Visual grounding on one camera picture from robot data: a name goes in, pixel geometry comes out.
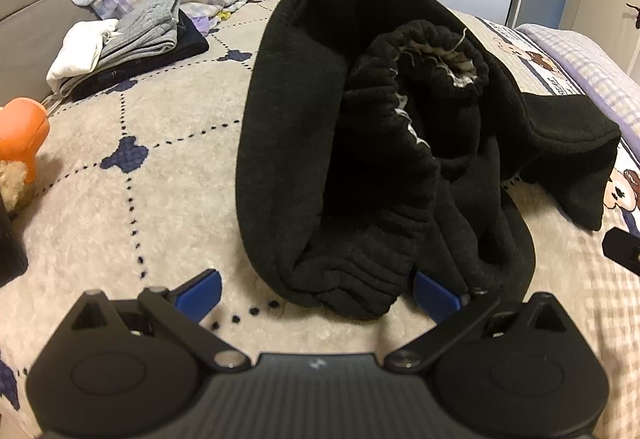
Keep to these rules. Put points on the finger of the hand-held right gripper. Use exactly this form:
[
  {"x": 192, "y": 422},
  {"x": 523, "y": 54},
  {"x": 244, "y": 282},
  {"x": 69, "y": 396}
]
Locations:
[{"x": 622, "y": 249}]

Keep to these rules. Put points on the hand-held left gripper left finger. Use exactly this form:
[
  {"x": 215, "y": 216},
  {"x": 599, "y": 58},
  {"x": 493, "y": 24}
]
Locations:
[{"x": 202, "y": 291}]

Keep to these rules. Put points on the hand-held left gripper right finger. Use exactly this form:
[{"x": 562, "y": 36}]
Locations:
[{"x": 435, "y": 294}]

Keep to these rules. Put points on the black pants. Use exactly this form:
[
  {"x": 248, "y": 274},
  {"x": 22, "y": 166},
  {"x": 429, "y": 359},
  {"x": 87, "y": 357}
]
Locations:
[{"x": 300, "y": 119}]

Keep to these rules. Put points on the purple plaid quilt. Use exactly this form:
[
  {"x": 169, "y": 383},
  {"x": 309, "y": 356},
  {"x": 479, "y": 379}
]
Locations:
[{"x": 600, "y": 54}]

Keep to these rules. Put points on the tan plush toy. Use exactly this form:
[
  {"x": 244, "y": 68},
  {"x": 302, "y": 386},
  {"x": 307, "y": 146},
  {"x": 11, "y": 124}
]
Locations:
[{"x": 12, "y": 179}]

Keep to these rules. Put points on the orange toy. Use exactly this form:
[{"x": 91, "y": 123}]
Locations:
[{"x": 22, "y": 126}]

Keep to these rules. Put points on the navy folded garment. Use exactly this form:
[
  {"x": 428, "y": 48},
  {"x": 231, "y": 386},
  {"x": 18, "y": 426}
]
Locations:
[{"x": 190, "y": 41}]

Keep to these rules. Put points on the purple cloth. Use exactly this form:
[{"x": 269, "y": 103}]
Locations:
[{"x": 202, "y": 24}]

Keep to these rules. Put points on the white folded garment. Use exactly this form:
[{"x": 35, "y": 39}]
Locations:
[{"x": 77, "y": 51}]

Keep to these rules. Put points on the small yellow item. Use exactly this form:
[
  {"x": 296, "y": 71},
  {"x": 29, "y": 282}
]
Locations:
[{"x": 225, "y": 13}]

